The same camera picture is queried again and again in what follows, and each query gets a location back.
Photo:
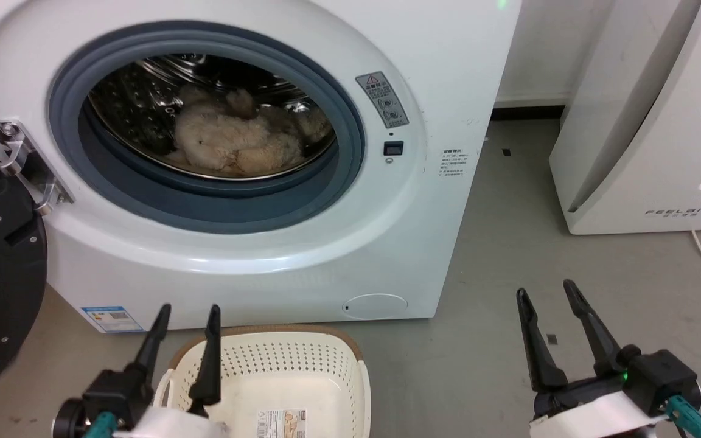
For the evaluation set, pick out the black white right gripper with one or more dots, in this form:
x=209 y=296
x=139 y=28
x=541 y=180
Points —
x=655 y=377

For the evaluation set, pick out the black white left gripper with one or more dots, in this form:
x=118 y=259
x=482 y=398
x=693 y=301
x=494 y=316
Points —
x=113 y=395

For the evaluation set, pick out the paper label in basket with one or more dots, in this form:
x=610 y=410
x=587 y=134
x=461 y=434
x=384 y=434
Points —
x=282 y=424

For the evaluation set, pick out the white perforated laundry basket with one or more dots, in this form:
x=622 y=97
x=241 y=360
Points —
x=302 y=377

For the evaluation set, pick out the white front-load washing machine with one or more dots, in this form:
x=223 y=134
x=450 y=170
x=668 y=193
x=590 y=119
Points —
x=435 y=201

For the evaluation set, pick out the cream fluffy plush toy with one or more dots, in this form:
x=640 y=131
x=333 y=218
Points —
x=229 y=140

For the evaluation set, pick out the steel washing machine drum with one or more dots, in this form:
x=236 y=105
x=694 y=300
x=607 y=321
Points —
x=137 y=97

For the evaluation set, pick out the blue energy label sticker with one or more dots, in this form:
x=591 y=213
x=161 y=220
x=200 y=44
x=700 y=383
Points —
x=111 y=318

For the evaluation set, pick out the round drain filter cover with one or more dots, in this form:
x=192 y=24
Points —
x=375 y=306

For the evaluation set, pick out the small text sticker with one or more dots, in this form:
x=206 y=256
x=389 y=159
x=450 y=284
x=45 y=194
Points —
x=454 y=163

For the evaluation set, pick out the white air purifier appliance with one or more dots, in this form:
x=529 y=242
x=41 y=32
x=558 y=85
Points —
x=655 y=121

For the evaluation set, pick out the metal door hinge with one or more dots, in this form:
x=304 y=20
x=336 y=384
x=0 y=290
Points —
x=28 y=164

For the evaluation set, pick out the black door lock latch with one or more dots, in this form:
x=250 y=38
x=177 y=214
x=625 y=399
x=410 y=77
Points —
x=394 y=148

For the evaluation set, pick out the grey rubber door gasket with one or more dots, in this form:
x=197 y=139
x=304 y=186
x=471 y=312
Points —
x=350 y=146

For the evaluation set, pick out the grey warning sticker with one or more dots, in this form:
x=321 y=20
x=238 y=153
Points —
x=382 y=100

